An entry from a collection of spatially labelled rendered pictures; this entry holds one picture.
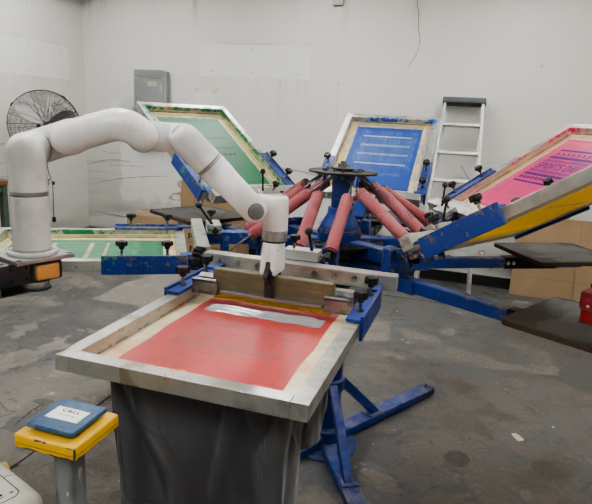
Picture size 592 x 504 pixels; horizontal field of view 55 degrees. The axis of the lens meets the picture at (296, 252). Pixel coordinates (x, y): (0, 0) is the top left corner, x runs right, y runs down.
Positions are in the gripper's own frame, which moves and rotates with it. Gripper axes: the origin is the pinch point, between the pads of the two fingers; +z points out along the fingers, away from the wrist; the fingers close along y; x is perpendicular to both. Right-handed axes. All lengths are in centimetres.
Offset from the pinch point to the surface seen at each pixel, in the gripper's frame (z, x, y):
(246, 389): 2, 16, 58
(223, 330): 5.8, -5.4, 23.1
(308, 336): 5.9, 16.8, 17.5
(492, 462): 102, 77, -100
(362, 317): 0.5, 29.8, 11.4
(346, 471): 93, 17, -54
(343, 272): -1.9, 16.7, -22.1
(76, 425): 4, -8, 79
